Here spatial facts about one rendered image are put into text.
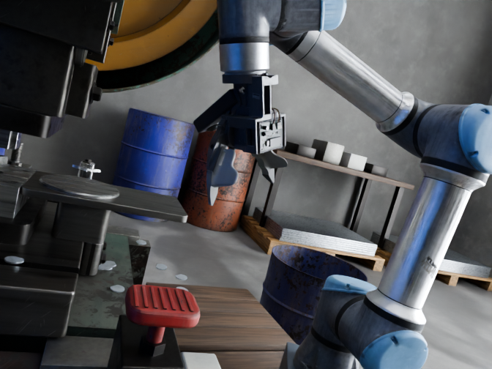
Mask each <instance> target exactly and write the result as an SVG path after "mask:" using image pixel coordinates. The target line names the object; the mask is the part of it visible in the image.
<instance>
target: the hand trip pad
mask: <svg viewBox="0 0 492 369"><path fill-rule="evenodd" d="M125 307H126V316H127V318H128V319H129V320H130V321H131V322H133V323H134V324H137V325H142V326H149V328H148V332H147V335H146V340H147V341H148V342H150V343H161V342H162V339H163V334H164V331H165V328H166V327H169V328H180V329H189V328H192V327H195V326H196V324H197V323H198V320H199V318H200V310H199V308H198V305H197V302H196V300H195V297H194V296H193V295H192V294H191V293H190V292H189V291H185V290H184V289H180V288H169V287H162V286H148V285H132V286H131V287H129V288H128V290H127V293H126V297H125Z"/></svg>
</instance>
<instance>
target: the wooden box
mask: <svg viewBox="0 0 492 369"><path fill-rule="evenodd" d="M146 285H148V286H162V287H169V288H176V287H183V288H186V289H187V290H188V291H189V292H190V293H191V294H192V295H193V296H194V297H195V300H196V302H197V305H198V308H199V310H200V318H199V320H198V323H197V324H196V326H195V327H192V328H189V329H180V328H174V332H175V334H176V339H177V343H178V345H179V350H180V353H182V352H191V353H206V354H215V356H216V357H217V361H218V362H219V365H220V367H221V369H279V367H280V363H281V360H282V358H283V353H284V351H285V347H286V344H287V342H290V343H295V342H294V341H293V340H292V339H291V338H290V337H289V335H288V334H287V333H286V332H285V331H284V330H283V329H282V327H281V326H280V325H279V324H278V323H277V322H276V320H274V319H273V317H272V316H271V315H270V314H269V313H268V312H267V311H266V309H265V308H264V307H263V306H262V305H261V304H260V303H259V301H257V299H256V298H255V297H254V296H253V295H252V294H251V293H250V292H249V291H248V290H247V289H245V288H223V287H212V286H192V285H180V284H169V283H148V282H146ZM295 344H296V343H295Z"/></svg>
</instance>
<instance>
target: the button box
mask: <svg viewBox="0 0 492 369"><path fill-rule="evenodd" d="M181 356H182V361H183V364H184V369H221V367H220V365H219V362H218V361H217V357H216V356H215V354H206V353H191V352H182V353H181Z"/></svg>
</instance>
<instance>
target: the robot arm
mask: <svg viewBox="0 0 492 369"><path fill-rule="evenodd" d="M345 11H346V0H217V16H218V29H219V42H220V44H219V51H220V71H222V72H224V73H225V74H223V75H222V76H223V83H233V84H234V88H233V89H229V90H228V91H227V92H226V93H225V94H224V95H223V96H222V97H220V98H219V99H218V100H217V101H216V102H214V103H213V104H212V105H211V106H210V107H209V108H207V109H206V110H205V111H204V112H203V113H202V114H201V115H200V116H199V117H198V118H197V119H195V120H194V121H193V124H194V125H195V128H196V129H197V132H198V133H203V132H206V131H208V132H209V131H210V132H211V131H215V130H216V132H215V134H214V135H213V136H212V139H211V141H210V143H209V148H208V154H207V161H206V169H207V172H206V188H207V196H208V202H209V205H211V206H213V205H214V203H215V200H216V197H217V194H218V193H217V191H218V187H225V186H231V185H234V184H235V183H236V181H237V179H238V176H239V174H238V172H237V171H236V169H235V168H234V167H233V164H234V159H235V157H236V152H235V150H236V149H238V150H242V151H243V152H247V153H251V155H252V156H253V157H255V158H256V159H257V161H258V166H259V167H260V168H261V170H262V175H263V176H264V177H265V178H266V179H267V180H268V181H269V182H270V183H272V184H273V183H274V182H275V171H274V168H283V167H286V166H287V165H288V163H287V161H286V159H285V158H284V157H281V156H280V155H278V154H275V153H274V152H273V150H274V149H279V148H281V147H282V146H286V114H285V113H280V112H279V110H278V109H277V108H272V94H271V85H277V84H278V75H269V73H267V72H266V70H268V69H269V45H274V46H275V47H277V48H278V49H280V50H281V51H282V52H284V53H285V54H286V55H287V56H289V57H290V58H291V59H293V60H294V61H295V62H296V63H298V64H299V65H301V66H302V67H304V68H305V69H306V70H307V71H308V72H310V73H311V74H313V75H314V76H316V77H317V78H318V79H319V80H320V81H322V82H323V83H325V84H326V85H328V87H330V88H331V89H333V90H334V91H335V92H337V93H338V94H339V95H340V96H342V97H343V98H345V99H346V100H348V101H349V102H350V103H351V104H353V105H354V106H356V107H357V108H358V109H360V110H361V111H362V112H363V113H365V114H366V115H368V116H369V117H370V118H371V119H373V120H374V121H375V122H376V128H377V129H378V130H379V131H380V132H382V133H383V134H385V135H386V136H387V137H388V138H390V139H391V140H392V141H394V142H395V143H396V144H397V145H399V146H401V147H402V148H403V149H405V150H406V151H407V152H409V153H411V154H413V155H414V156H416V157H418V158H421V159H422V160H421V162H420V167H421V169H422V172H423V174H424V177H423V179H422V182H421V184H420V187H419V190H418V191H417V194H416V196H415V199H414V202H413V204H412V205H411V208H410V211H409V213H408V216H407V218H406V221H405V223H404V225H403V228H402V230H401V233H400V235H399V237H398V240H397V242H396V244H395V247H394V250H393V251H392V255H391V256H390V259H389V262H388V264H387V267H386V269H385V271H384V274H383V276H382V278H381V281H380V283H379V286H378V288H377V287H375V286H374V285H372V284H370V283H367V282H365V281H363V280H359V279H356V278H353V277H347V276H343V275H331V276H329V277H328V278H327V279H326V282H325V284H324V287H323V288H322V293H321V297H320V300H319V303H318V307H317V310H316V314H315V317H314V319H313V324H312V327H311V329H310V332H309V334H308V335H307V337H306V338H305V339H304V340H303V341H302V343H301V344H300V346H299V347H298V349H297V350H296V353H295V356H294V367H295V368H296V369H359V364H361V366H362V368H363V369H421V367H422V366H423V365H424V364H425V361H426V359H427V356H428V347H427V345H428V344H427V343H426V341H425V339H424V337H423V336H422V335H421V332H422V330H423V327H424V326H425V322H426V319H425V317H424V315H423V312H422V306H423V305H424V302H425V300H426V297H427V295H428V292H429V291H430V289H431V286H432V284H433V281H434V279H435V276H436V274H437V272H438V270H439V267H440V265H441V262H442V260H443V258H444V255H445V253H446V251H447V248H448V246H449V244H450V241H451V239H452V236H453V234H454V233H455V229H456V228H457V225H458V223H459V220H460V218H461V215H462V214H463V211H464V209H465V207H466V204H467V202H468V200H469V197H470V195H471V193H472V191H474V190H476V189H478V188H481V187H484V186H485V183H486V182H487V180H488V177H489V175H490V174H492V106H491V105H483V104H471V105H442V104H433V103H429V102H424V101H421V100H419V99H417V98H416V97H415V96H414V95H412V94H411V93H409V92H400V91H398V90H397V89H396V88H395V87H394V86H393V85H391V84H390V83H389V82H387V81H386V80H385V79H384V78H382V77H381V76H380V75H379V74H378V73H377V72H375V71H374V70H372V69H371V68H370V67H369V66H367V65H366V64H365V63H364V62H363V61H361V60H360V59H359V58H358V57H356V56H355V55H354V54H353V53H352V52H351V51H349V50H348V49H347V48H345V47H344V46H343V45H341V44H340V43H339V42H338V41H337V40H335V39H334V38H333V37H331V36H330V35H329V34H328V33H326V32H325V30H333V29H336V28H337V27H338V26H339V25H340V23H341V22H342V20H343V17H344V15H345ZM274 109H276V110H277V112H276V113H275V110H274ZM272 110H273V111H274V113H272Z"/></svg>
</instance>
